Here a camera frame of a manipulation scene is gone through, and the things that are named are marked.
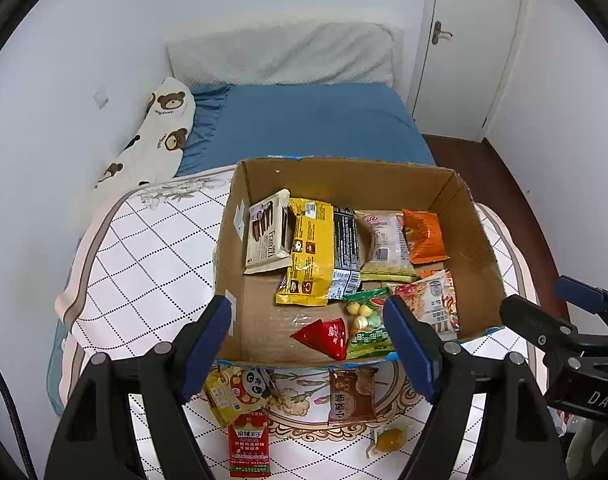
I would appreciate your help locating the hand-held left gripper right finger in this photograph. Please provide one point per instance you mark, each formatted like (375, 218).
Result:
(408, 350)

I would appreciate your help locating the brown snack packet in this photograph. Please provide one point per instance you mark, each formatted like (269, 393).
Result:
(351, 397)

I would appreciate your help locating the white plastic bag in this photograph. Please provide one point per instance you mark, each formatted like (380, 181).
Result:
(591, 450)

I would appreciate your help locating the blue bed sheet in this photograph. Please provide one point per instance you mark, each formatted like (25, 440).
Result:
(309, 120)

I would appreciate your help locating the green pea snack packet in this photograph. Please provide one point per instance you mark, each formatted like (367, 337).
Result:
(366, 330)

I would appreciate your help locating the white padded headboard cushion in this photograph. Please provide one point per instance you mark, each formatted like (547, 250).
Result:
(284, 55)

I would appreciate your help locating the red triangular snack packet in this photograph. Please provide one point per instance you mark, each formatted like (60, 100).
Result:
(326, 337)

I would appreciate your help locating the red spicy strip packet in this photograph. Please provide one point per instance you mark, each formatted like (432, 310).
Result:
(249, 445)

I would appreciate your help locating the yellow and black snack bag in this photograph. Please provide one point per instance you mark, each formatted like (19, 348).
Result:
(311, 255)

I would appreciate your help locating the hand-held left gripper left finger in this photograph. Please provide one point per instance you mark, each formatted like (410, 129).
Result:
(209, 345)

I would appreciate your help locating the bear print pillow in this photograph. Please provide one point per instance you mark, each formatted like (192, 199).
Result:
(154, 130)

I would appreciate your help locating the yellow panda snack packet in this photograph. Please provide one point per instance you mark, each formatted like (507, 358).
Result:
(234, 392)

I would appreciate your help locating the round yellow jelly packet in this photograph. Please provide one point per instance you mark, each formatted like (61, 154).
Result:
(389, 440)

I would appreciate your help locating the white cookie packet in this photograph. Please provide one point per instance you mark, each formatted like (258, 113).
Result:
(431, 300)

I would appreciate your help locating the orange snack packet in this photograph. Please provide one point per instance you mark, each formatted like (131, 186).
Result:
(426, 237)

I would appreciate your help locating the white wafer packet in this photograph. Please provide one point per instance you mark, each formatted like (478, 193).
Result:
(268, 235)

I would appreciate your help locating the white wall socket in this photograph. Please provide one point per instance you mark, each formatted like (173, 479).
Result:
(102, 99)

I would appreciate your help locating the white door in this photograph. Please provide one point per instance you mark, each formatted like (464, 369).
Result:
(468, 50)

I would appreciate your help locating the cardboard box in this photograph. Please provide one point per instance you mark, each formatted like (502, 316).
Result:
(264, 320)

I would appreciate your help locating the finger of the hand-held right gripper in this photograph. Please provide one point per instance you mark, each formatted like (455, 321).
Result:
(538, 325)
(578, 291)

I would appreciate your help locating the pale yellow bread packet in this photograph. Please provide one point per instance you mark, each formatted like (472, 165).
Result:
(386, 245)

